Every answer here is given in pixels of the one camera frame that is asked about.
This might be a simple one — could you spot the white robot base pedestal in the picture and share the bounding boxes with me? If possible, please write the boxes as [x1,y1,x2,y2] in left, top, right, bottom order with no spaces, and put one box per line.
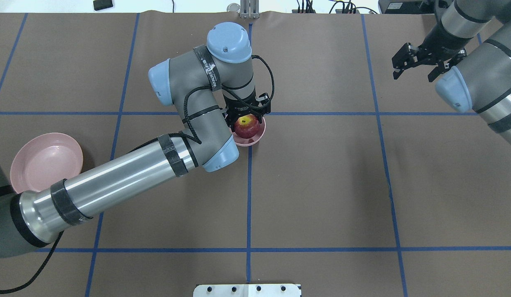
[193,283,302,297]

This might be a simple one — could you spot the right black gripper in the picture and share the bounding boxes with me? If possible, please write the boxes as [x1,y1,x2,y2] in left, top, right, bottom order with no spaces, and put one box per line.
[392,35,466,83]

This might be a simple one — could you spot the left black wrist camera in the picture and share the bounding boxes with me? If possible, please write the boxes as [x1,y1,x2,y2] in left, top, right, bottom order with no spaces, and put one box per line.
[255,93,271,114]

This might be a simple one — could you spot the pink bowl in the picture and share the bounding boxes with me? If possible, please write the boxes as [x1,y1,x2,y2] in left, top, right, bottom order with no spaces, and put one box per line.
[230,117,266,147]

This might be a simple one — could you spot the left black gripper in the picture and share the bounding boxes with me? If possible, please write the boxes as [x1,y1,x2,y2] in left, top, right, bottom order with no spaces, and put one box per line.
[223,89,267,129]

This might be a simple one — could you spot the pink plate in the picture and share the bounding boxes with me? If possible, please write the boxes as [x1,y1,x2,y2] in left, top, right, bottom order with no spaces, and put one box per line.
[9,133,84,193]

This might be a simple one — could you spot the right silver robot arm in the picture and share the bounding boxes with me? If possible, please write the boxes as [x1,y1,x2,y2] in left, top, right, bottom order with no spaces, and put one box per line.
[392,0,511,145]

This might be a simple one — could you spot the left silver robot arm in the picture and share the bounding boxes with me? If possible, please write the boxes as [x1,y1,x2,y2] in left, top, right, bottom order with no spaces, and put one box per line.
[0,16,271,258]

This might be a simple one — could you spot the small black square device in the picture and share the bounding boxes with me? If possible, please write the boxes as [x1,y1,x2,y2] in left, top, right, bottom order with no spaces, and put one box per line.
[92,0,114,12]

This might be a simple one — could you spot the red apple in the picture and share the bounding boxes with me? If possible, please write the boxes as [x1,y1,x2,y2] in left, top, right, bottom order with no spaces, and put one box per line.
[234,114,260,139]

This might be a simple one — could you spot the aluminium frame post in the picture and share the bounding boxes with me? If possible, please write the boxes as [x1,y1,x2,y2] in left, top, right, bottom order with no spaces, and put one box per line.
[239,0,260,19]

